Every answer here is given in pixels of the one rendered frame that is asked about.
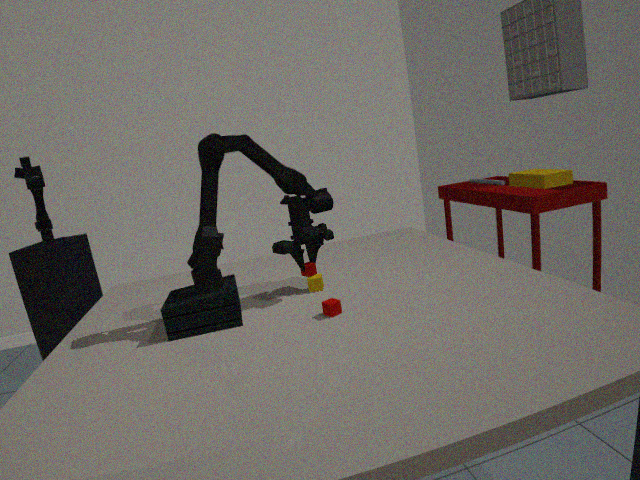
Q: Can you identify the yellow cube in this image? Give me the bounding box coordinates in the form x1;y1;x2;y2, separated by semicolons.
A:
307;273;324;292

